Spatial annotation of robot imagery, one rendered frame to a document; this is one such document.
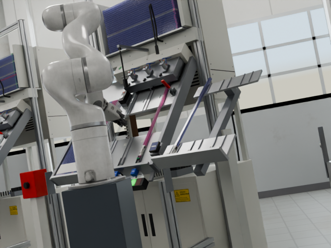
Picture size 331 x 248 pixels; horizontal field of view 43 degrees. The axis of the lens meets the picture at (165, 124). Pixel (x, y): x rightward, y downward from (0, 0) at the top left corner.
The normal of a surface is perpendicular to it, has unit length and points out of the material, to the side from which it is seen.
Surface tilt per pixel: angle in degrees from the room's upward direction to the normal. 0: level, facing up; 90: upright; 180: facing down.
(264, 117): 90
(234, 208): 90
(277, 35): 90
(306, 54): 90
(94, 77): 109
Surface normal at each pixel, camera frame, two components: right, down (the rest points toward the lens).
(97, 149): 0.39, -0.12
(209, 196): 0.79, -0.17
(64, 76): 0.18, 0.02
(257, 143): -0.17, -0.03
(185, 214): -0.58, 0.06
